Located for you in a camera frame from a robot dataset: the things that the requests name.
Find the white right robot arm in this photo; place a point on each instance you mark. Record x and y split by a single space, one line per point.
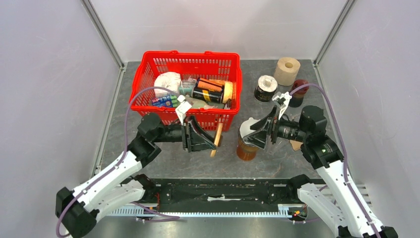
350 216

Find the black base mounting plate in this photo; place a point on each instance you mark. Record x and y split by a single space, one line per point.
200 195

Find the yellow sponge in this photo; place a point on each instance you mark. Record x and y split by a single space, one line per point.
227 91

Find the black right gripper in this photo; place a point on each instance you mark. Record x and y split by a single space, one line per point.
259 138

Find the clear glass dripper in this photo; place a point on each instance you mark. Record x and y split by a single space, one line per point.
277 147

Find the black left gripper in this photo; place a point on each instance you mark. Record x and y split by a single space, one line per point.
197 146

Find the brown paper coffee filter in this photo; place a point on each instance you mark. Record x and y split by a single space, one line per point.
296 145

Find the red plastic shopping basket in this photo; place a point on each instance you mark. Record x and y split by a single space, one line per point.
210 65

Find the amber glass coffee server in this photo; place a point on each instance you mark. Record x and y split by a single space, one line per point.
246 152

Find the white paper coffee filter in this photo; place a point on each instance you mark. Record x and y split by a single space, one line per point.
245 129

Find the dark bottle maroon cap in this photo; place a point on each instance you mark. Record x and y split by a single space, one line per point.
298 96

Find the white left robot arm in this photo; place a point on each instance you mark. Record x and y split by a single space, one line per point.
79 209

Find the blue green small box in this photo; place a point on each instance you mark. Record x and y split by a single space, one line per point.
168 101

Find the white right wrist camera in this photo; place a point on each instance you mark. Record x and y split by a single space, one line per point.
282 101

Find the dark glass coffee dripper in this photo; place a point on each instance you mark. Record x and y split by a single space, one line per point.
252 141

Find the teal sponge package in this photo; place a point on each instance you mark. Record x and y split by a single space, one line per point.
186 87

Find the white wrapped tissue roll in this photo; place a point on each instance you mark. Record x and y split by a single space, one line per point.
168 80

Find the pale green lotion bottle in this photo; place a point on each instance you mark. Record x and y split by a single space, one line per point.
200 104

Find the beige toilet paper roll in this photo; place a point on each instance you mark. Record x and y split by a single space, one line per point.
286 71

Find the black yellow can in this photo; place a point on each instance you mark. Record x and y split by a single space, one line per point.
207 95

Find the black wrapped tissue roll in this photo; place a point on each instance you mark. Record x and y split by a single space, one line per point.
266 88

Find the orange navy can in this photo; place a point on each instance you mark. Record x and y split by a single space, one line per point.
207 84

